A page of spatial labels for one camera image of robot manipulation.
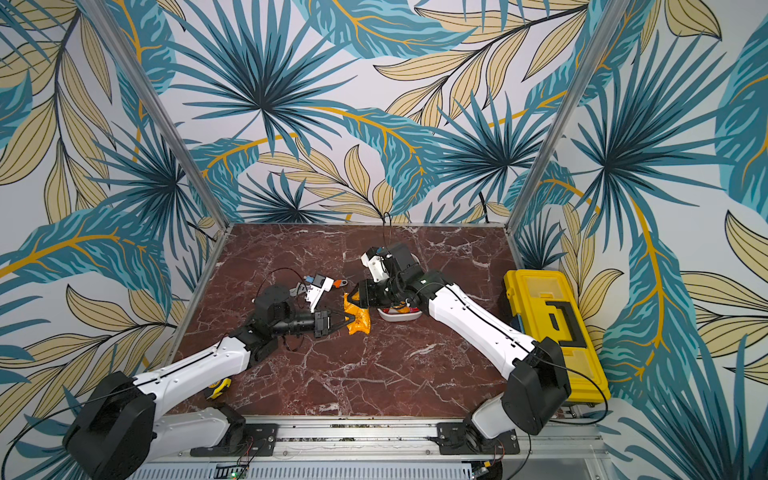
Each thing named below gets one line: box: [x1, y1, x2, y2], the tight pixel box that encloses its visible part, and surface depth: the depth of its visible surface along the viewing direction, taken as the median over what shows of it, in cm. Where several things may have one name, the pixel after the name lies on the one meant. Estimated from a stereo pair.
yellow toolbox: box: [504, 269, 611, 404], surface depth 81 cm
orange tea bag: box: [344, 290, 371, 335], surface depth 75 cm
